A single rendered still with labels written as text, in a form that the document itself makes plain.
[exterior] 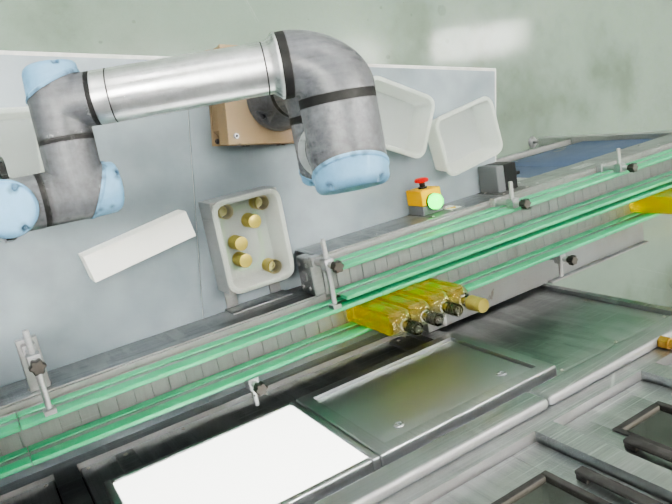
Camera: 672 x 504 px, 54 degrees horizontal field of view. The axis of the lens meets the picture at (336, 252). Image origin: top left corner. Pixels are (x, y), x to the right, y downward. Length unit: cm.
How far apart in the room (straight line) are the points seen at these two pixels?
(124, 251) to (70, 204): 53
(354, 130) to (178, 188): 71
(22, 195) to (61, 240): 59
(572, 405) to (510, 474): 24
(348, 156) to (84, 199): 37
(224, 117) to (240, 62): 57
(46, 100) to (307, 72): 35
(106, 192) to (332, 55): 37
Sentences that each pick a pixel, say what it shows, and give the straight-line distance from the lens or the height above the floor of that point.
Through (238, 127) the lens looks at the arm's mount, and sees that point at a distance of 152.
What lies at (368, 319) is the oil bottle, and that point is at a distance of 157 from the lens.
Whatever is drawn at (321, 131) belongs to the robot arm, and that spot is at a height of 143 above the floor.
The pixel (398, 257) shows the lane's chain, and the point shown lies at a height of 88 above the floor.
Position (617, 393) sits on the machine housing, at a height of 143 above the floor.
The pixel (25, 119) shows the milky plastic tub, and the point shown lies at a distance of 151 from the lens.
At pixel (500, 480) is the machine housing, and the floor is 147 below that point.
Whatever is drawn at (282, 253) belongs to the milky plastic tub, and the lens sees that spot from 162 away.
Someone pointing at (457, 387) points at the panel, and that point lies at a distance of 146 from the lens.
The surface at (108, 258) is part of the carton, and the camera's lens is 149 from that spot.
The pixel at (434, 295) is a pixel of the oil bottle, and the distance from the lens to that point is 156.
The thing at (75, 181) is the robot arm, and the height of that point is 129.
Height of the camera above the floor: 225
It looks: 58 degrees down
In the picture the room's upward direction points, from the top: 102 degrees clockwise
